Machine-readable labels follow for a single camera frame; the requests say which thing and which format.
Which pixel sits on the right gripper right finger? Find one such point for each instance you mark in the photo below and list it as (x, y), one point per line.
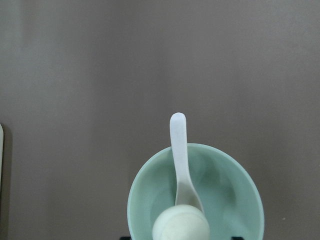
(236, 238)

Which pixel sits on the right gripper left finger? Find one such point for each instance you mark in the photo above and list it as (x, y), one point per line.
(125, 238)

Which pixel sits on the white steamed bun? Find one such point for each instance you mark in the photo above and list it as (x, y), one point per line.
(181, 222)

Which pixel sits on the white ceramic spoon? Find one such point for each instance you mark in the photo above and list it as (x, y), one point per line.
(186, 193)

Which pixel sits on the mint green bowl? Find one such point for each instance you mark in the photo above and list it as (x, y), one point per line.
(230, 198)

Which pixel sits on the beige rabbit tray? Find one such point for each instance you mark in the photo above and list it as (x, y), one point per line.
(1, 153)

